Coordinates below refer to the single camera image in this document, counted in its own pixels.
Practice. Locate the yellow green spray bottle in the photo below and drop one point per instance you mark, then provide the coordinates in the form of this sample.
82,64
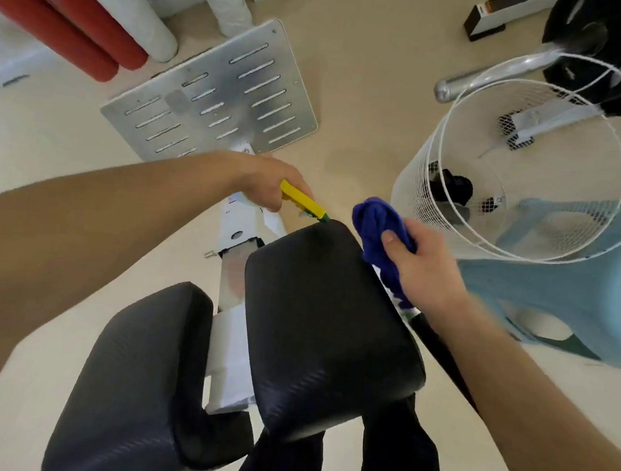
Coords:
303,199

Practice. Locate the red foam roll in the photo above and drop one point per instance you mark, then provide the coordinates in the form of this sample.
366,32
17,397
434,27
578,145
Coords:
85,18
46,30

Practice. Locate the black padded seat cushion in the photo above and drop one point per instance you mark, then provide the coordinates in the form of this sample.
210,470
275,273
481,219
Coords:
140,386

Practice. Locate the person's black trousers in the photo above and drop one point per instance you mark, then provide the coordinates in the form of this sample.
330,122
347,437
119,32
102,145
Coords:
399,462

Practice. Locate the person's right hand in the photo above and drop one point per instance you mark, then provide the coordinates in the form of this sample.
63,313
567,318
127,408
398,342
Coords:
429,273

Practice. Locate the white foam roll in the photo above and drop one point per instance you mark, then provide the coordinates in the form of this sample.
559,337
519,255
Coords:
124,5
225,0

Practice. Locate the person's left forearm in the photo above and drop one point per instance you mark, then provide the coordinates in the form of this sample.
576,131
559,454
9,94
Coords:
88,240

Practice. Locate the person's right forearm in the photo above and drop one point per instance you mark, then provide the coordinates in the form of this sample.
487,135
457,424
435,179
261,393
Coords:
533,415

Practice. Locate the white and black box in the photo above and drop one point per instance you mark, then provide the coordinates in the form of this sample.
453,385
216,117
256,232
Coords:
498,13

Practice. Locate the chrome metal bar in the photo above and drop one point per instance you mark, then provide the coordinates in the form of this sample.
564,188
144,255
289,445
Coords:
498,70

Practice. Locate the black object in basket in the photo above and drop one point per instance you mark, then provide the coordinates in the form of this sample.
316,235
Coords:
450,186

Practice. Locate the slotted metal foot plate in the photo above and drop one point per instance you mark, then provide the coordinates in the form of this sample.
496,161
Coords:
220,94

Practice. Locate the light blue plastic stool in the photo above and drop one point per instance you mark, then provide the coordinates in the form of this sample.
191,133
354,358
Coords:
569,309

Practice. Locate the white exercise machine frame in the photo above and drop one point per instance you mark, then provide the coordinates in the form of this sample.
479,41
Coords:
228,344

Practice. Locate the person's left hand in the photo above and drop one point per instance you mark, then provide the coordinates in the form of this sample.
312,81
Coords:
258,179

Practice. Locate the blue cleaning cloth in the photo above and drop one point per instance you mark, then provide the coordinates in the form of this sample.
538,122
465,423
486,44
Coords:
378,233

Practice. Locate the person's left fingers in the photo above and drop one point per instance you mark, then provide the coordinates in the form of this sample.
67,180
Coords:
293,179

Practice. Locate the person's right thumb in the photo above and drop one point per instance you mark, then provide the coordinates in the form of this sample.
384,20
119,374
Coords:
396,246

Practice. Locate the large black padded cushion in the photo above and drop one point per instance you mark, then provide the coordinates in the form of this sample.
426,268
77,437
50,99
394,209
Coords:
324,326

